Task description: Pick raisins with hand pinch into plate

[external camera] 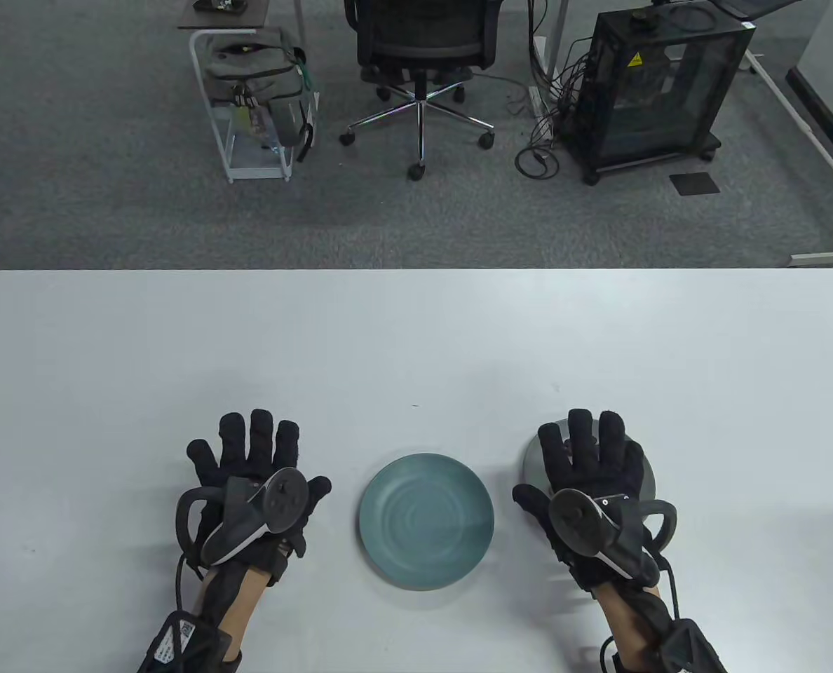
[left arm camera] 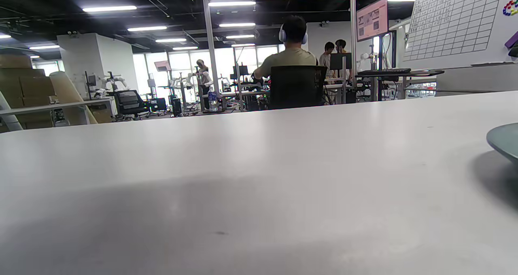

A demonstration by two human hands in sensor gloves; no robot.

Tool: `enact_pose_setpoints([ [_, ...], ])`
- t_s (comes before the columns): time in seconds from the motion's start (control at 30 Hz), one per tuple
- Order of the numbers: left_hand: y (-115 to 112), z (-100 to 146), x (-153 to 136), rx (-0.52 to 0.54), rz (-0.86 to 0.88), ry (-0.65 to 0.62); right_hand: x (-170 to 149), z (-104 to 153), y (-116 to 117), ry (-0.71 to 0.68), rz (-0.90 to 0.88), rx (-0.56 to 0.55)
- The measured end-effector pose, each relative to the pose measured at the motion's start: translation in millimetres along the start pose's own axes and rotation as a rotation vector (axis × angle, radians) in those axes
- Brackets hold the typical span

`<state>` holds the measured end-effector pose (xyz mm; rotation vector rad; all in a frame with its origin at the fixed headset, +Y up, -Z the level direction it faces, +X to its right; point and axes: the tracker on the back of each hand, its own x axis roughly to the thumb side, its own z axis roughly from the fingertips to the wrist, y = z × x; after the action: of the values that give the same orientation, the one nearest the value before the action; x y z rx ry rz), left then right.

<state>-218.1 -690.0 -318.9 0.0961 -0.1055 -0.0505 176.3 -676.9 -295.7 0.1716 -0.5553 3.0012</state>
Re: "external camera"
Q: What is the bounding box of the person's left hand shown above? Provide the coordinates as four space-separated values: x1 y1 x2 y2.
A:
176 409 333 584

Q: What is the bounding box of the person's right hand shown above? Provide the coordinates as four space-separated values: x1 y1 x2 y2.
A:
513 409 661 597

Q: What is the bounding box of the person's right forearm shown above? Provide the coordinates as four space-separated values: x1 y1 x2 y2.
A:
592 580 673 663

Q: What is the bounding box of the person's left forearm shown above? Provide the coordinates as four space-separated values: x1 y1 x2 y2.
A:
196 561 277 661

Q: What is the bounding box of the grey ceramic plate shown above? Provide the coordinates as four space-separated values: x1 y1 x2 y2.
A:
522 419 658 507

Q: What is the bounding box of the black controller on left glove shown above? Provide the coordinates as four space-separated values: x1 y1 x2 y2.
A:
176 468 309 569

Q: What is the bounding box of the black controller on glove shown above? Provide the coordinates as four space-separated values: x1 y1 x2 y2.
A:
176 468 309 569
548 489 678 584

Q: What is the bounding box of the black controller on right glove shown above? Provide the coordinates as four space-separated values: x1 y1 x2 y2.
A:
548 489 678 584

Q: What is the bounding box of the teal ceramic plate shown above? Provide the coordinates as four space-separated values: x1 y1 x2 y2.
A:
358 454 496 591

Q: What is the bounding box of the black floor mat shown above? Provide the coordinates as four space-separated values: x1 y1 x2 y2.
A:
670 172 722 196

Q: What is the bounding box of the clear plastic bag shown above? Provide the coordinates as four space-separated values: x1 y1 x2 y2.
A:
229 98 285 152

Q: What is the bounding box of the black glass equipment cabinet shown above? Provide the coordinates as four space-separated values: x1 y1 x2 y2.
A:
572 7 756 186

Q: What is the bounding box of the grey backpack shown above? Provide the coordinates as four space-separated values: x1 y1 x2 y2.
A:
203 27 319 163

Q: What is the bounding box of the white desk leg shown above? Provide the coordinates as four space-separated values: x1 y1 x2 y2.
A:
529 0 571 79

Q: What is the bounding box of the brown cart top board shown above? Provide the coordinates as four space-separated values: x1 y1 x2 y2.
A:
177 0 272 31

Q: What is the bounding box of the black office chair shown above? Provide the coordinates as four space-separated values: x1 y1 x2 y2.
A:
339 0 496 182

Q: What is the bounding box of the black left glove cable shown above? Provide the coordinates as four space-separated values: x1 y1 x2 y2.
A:
175 550 207 621

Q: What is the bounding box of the black glove cable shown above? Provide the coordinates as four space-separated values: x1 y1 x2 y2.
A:
658 557 685 625
175 550 207 621

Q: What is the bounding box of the black right glove cable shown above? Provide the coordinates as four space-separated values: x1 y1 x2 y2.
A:
658 557 685 625

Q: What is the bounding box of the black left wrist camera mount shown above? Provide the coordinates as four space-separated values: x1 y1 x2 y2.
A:
136 610 243 673

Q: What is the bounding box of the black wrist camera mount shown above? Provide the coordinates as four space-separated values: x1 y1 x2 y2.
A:
136 610 243 673
599 617 729 673

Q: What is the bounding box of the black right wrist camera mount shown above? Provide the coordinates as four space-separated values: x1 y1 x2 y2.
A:
599 617 729 673

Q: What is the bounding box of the white wire cart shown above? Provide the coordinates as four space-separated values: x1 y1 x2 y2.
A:
189 28 319 184

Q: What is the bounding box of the black cable bundle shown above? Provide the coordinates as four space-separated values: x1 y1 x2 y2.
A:
513 39 594 180

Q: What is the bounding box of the white desk frame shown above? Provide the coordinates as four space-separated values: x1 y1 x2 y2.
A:
743 49 833 268

